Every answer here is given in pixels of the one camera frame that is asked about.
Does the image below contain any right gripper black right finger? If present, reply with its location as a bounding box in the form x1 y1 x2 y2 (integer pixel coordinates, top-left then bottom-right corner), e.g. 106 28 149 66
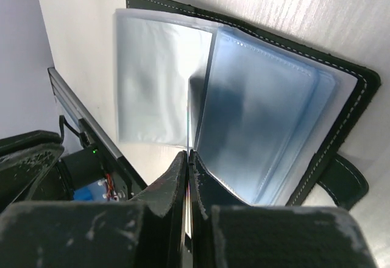
189 152 376 267

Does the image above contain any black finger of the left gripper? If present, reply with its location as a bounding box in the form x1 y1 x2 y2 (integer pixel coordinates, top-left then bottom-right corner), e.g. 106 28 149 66
1 130 64 210

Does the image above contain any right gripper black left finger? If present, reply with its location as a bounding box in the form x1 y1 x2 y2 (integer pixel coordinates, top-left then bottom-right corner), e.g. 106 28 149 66
1 151 186 267

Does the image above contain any black leather card holder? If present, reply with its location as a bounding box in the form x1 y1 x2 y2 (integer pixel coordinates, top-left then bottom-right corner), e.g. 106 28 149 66
114 0 381 210

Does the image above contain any black credit card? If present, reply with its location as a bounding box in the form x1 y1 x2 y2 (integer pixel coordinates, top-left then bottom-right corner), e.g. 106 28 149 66
186 76 212 242

